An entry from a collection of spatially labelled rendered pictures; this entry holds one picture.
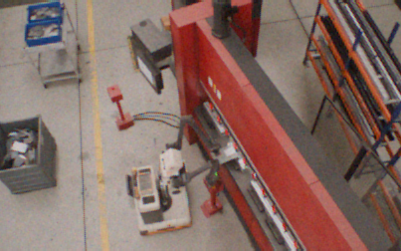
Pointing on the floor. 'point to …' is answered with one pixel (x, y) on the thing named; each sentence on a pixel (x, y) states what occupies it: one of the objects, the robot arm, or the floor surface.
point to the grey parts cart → (57, 54)
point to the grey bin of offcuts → (24, 154)
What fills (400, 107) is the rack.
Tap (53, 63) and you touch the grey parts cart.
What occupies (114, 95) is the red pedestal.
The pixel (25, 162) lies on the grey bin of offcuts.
